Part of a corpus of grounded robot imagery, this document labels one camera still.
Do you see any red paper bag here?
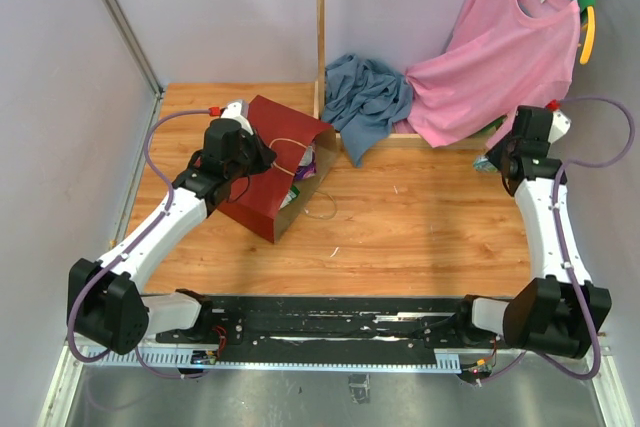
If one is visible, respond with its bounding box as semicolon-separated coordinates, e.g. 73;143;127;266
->
197;94;339;244

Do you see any purple snack bag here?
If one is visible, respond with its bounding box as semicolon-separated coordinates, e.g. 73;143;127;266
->
294;144;317;182

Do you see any green candy snack bag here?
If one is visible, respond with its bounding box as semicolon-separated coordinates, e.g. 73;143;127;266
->
473;155;499;173

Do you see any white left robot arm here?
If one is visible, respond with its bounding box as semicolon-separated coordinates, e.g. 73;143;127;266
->
67;106;276;355

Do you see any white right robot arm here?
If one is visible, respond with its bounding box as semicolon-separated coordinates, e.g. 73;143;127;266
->
452;106;612;359

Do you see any green white snack bag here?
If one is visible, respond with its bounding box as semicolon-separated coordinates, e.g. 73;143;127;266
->
279;185;300;210

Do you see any pink t-shirt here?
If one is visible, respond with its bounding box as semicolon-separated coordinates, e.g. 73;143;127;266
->
397;0;581;147

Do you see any blue crumpled shirt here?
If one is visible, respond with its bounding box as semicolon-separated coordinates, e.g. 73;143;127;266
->
321;54;413;167

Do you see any yellow clothes hanger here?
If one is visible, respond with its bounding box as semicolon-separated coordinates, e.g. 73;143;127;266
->
578;0;596;65

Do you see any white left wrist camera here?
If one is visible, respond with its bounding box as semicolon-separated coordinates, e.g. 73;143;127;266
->
221;100;253;135

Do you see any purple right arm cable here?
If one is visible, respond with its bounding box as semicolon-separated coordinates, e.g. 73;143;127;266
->
474;94;639;383

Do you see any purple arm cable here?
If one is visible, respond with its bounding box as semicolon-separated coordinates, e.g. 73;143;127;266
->
474;94;639;383
64;106;221;381

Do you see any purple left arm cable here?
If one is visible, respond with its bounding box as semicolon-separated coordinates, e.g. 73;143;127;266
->
64;106;221;381

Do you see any wooden rack frame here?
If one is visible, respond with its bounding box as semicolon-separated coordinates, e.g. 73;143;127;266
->
313;0;489;150

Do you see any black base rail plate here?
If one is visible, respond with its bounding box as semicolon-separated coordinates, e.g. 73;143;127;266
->
143;296;504;372

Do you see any aluminium corner post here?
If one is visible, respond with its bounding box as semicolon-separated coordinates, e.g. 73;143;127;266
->
102;0;165;99

